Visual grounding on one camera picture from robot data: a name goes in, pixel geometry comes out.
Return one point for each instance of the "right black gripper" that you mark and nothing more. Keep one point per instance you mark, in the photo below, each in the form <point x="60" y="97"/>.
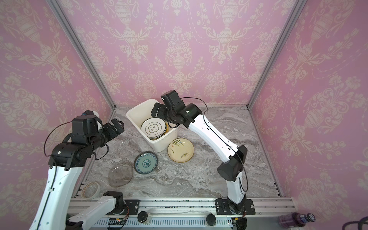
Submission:
<point x="158" y="110"/>

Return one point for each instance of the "tape roll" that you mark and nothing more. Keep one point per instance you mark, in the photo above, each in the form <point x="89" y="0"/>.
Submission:
<point x="91" y="190"/>

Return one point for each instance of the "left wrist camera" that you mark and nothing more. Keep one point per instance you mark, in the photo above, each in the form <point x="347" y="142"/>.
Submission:
<point x="89" y="112"/>

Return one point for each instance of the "white plate with clover emblem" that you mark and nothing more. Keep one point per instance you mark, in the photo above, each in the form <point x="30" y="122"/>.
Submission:
<point x="154" y="128"/>

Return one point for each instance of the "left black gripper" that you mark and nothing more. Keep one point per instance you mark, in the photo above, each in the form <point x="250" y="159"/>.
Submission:
<point x="113" y="132"/>

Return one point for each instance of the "clear glass plate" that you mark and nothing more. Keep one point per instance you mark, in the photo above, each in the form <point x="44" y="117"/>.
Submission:
<point x="120" y="175"/>

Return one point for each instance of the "right black knob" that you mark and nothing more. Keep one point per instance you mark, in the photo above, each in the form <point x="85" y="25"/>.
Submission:
<point x="211" y="220"/>

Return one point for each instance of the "left black knob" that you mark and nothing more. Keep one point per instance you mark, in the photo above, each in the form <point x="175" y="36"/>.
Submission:
<point x="143" y="217"/>

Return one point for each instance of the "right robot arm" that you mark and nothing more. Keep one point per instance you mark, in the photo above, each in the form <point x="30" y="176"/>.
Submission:
<point x="232" y="156"/>

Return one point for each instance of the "white plastic bin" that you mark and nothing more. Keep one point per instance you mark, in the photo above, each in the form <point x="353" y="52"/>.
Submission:
<point x="140" y="113"/>

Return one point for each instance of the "purple plastic bottle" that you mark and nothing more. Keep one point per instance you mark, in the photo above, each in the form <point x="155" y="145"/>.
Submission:
<point x="295" y="219"/>

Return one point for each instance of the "teal patterned small plate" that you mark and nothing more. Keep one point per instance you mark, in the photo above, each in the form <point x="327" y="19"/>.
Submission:
<point x="146" y="162"/>

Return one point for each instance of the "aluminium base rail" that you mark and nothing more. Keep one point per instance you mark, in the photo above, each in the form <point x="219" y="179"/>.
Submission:
<point x="261" y="213"/>

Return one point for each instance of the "black knob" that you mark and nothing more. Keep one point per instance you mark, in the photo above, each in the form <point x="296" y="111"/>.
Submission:
<point x="143" y="217"/>
<point x="211" y="220"/>

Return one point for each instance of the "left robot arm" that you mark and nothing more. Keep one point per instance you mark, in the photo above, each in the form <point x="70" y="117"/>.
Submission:
<point x="66" y="163"/>

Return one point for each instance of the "cream plate with green leaves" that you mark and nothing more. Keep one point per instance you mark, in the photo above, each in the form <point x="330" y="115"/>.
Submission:
<point x="181" y="150"/>

